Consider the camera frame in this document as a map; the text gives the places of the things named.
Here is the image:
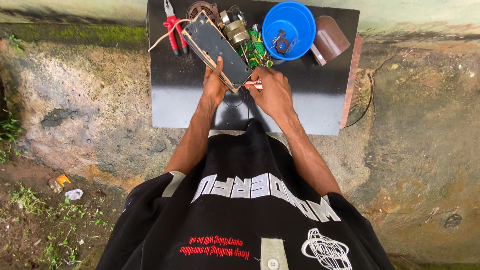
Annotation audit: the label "red white handled screwdriver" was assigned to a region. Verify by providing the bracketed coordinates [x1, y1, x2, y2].
[233, 79, 263, 92]

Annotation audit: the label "thin black wire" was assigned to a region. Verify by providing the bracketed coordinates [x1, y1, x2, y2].
[223, 88, 251, 125]

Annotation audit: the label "metal electric motor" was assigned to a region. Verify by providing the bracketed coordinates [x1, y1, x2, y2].
[218, 6, 251, 47]

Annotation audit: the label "green patterned cloth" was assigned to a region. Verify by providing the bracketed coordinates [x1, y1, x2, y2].
[235, 29, 274, 70]

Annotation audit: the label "red handled pliers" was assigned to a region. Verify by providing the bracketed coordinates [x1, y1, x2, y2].
[163, 0, 190, 57]

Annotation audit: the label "beige power cable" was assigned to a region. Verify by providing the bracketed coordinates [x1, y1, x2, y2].
[148, 18, 192, 53]

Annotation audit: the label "small metal bracket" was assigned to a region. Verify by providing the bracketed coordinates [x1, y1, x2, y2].
[285, 36, 299, 57]

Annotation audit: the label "person's left hand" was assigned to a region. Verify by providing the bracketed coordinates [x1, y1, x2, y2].
[200, 56, 230, 110]

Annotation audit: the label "wire fan guard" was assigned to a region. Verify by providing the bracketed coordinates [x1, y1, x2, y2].
[344, 73, 376, 128]

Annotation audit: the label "brown plastic motor cover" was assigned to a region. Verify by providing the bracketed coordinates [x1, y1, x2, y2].
[310, 15, 351, 67]

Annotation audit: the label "black appliance base panel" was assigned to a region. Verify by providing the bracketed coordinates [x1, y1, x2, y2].
[181, 10, 254, 93]

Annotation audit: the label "blue plastic bowl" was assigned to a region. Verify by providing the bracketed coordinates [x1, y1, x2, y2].
[262, 1, 317, 61]

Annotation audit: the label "person's right hand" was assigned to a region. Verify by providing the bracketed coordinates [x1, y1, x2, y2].
[247, 67, 298, 123]

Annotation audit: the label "brown round vent grille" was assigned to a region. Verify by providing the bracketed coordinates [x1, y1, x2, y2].
[186, 1, 221, 25]

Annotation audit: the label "black printed shirt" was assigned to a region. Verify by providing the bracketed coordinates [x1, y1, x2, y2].
[95, 119, 395, 270]

